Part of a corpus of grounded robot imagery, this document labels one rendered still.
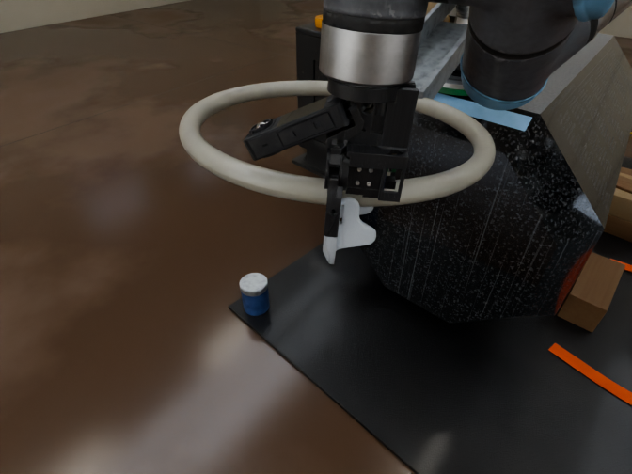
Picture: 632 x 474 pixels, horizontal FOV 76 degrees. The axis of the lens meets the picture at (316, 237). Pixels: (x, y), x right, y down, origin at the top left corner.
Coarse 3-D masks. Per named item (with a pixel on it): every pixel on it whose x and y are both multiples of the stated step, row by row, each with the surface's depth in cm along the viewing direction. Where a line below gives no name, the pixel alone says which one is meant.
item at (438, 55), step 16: (432, 16) 95; (432, 32) 98; (448, 32) 96; (464, 32) 95; (432, 48) 93; (448, 48) 92; (416, 64) 90; (432, 64) 89; (448, 64) 82; (416, 80) 86; (432, 80) 78; (432, 96) 81; (416, 112) 80
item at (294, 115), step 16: (304, 112) 41; (320, 112) 39; (336, 112) 39; (256, 128) 43; (272, 128) 41; (288, 128) 40; (304, 128) 40; (320, 128) 40; (336, 128) 40; (256, 144) 42; (272, 144) 42; (288, 144) 41
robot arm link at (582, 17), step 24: (456, 0) 31; (480, 0) 30; (504, 0) 29; (528, 0) 29; (552, 0) 28; (576, 0) 27; (600, 0) 27; (480, 24) 34; (504, 24) 32; (528, 24) 31; (552, 24) 31; (504, 48) 34; (528, 48) 34
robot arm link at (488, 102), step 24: (624, 0) 38; (576, 24) 37; (600, 24) 38; (480, 48) 37; (552, 48) 35; (576, 48) 39; (480, 72) 40; (504, 72) 38; (528, 72) 38; (552, 72) 41; (480, 96) 44; (504, 96) 42; (528, 96) 43
